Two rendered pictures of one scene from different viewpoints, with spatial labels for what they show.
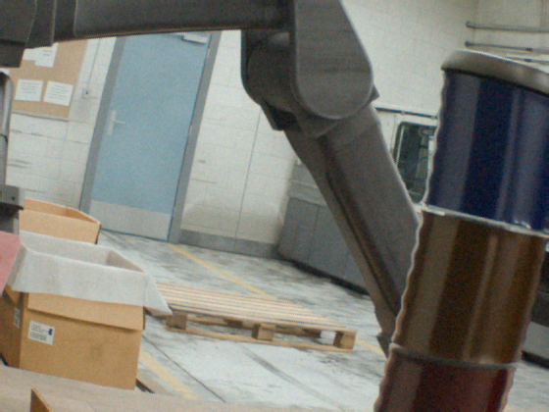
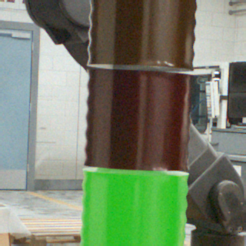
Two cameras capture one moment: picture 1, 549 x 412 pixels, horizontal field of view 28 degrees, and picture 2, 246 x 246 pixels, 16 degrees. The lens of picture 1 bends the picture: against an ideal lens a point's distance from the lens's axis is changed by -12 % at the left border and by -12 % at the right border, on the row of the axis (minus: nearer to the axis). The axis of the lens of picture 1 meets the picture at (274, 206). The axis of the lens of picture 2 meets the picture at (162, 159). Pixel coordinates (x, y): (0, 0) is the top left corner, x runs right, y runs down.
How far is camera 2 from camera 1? 0.08 m
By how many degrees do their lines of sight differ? 4
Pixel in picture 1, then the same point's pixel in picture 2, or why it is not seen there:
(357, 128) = not seen: hidden behind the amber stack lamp
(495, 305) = (155, 21)
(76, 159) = not seen: outside the picture
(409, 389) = (104, 94)
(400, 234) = not seen: hidden behind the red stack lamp
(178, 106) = (18, 90)
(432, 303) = (106, 27)
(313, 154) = (84, 56)
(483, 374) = (158, 75)
